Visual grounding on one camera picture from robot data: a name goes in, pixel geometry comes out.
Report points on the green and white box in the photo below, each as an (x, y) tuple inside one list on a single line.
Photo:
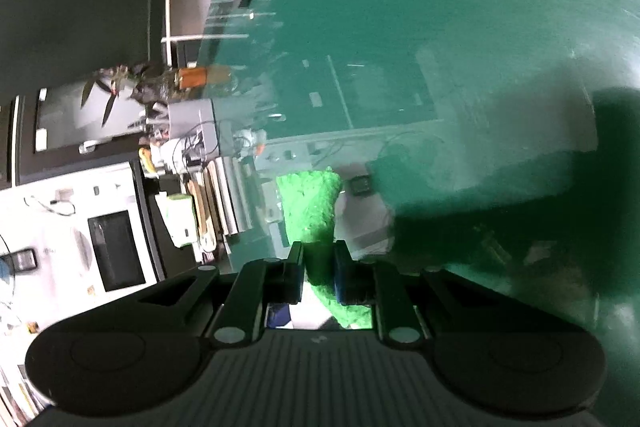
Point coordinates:
[(176, 217)]

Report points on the white appliance with dark window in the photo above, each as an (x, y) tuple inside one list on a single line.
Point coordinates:
[(65, 232)]

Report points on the orange jar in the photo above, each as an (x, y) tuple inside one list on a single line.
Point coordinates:
[(192, 78)]

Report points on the green cleaning cloth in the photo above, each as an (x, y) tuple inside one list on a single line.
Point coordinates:
[(310, 207)]

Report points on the potted plant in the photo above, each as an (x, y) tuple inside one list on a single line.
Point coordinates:
[(120, 89)]

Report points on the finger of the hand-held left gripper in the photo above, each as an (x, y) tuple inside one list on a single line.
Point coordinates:
[(342, 279), (295, 279)]

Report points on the grey storage box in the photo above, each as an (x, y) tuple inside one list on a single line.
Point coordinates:
[(192, 124)]

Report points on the stack of books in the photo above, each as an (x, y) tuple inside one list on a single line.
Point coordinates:
[(220, 197)]

